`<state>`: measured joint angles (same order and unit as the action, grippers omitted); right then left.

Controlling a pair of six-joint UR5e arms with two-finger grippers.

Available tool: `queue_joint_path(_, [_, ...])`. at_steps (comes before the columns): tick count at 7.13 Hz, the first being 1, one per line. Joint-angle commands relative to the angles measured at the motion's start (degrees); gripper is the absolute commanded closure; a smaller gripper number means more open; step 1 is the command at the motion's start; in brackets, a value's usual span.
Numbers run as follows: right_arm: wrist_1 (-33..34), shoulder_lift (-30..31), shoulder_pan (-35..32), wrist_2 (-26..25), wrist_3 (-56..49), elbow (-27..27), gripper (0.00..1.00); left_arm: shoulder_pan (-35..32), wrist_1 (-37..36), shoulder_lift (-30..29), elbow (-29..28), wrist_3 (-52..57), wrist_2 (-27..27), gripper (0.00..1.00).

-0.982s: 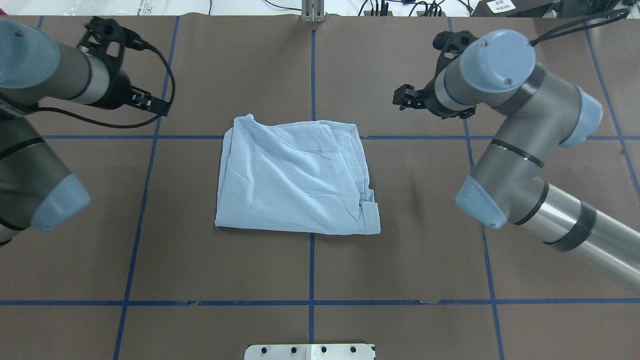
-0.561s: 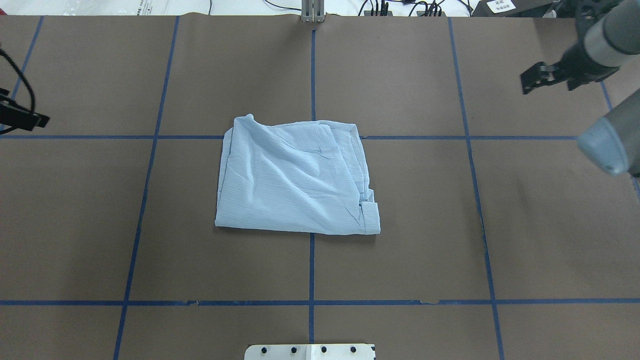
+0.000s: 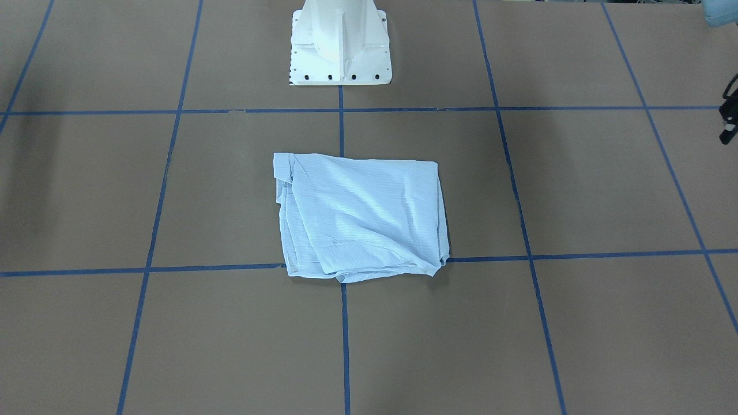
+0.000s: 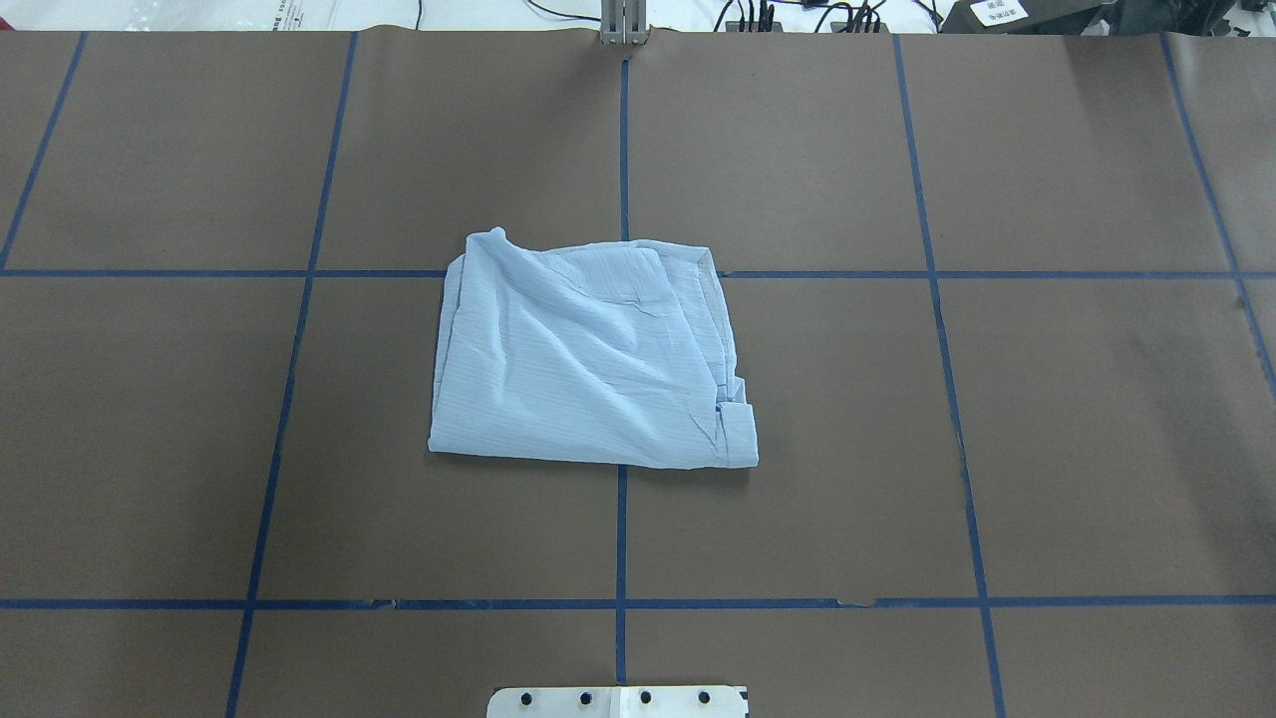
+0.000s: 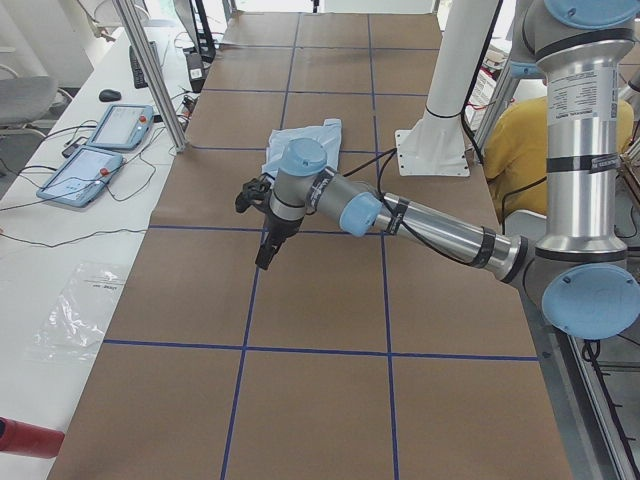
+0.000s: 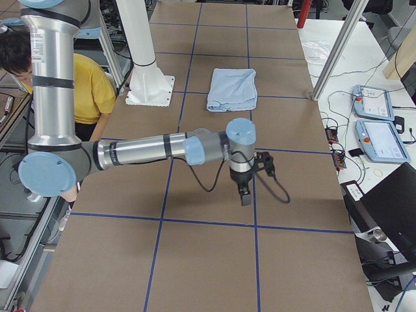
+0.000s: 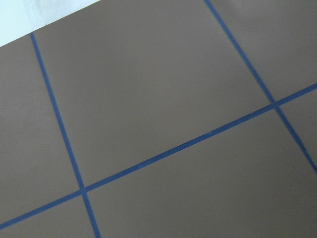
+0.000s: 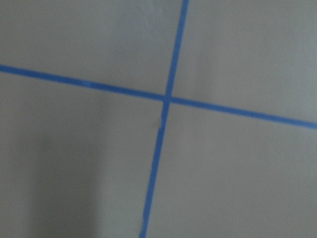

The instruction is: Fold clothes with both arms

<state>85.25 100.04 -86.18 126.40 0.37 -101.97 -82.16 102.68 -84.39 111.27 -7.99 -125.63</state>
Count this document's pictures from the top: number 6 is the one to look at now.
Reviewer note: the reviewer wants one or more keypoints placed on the far teach pendant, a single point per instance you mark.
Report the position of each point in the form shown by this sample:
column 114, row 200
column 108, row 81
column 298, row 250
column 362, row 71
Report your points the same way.
column 373, row 103

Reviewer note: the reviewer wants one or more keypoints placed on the teach pendant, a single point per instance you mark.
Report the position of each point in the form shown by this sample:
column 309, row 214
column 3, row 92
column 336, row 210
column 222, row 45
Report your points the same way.
column 380, row 142
column 373, row 103

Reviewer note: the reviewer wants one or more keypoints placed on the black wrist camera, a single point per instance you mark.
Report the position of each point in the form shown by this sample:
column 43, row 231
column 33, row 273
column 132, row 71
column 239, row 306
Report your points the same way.
column 264, row 161

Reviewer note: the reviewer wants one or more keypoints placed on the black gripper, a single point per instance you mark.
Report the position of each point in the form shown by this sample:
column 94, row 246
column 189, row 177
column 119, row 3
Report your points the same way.
column 240, row 177

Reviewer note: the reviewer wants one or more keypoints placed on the aluminium frame post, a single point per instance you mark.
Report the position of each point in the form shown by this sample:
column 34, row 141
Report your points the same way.
column 352, row 18

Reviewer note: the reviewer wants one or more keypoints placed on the black monitor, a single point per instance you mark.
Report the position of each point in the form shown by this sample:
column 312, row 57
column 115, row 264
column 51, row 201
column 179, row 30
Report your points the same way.
column 389, row 205

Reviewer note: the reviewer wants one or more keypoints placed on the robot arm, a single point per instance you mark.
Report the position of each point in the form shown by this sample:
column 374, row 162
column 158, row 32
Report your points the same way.
column 58, row 159

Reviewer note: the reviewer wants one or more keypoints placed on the clear plastic bag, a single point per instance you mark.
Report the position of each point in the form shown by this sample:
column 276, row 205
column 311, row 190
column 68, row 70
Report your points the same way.
column 316, row 51

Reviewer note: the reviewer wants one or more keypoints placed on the red cylinder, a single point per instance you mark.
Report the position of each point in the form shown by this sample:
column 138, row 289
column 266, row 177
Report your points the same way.
column 306, row 5

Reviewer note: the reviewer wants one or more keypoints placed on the light blue button shirt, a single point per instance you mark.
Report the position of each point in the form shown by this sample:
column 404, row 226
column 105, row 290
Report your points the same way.
column 232, row 90

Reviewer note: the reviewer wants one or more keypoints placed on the orange electronics board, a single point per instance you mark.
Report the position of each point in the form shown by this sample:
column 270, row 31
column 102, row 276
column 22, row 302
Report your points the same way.
column 338, row 157
column 331, row 135

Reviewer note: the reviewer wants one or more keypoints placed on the near teach pendant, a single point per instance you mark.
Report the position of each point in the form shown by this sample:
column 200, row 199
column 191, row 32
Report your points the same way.
column 380, row 142

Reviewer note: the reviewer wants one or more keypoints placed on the person in yellow shirt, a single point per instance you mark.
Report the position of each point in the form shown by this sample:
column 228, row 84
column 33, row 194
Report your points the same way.
column 94, row 96

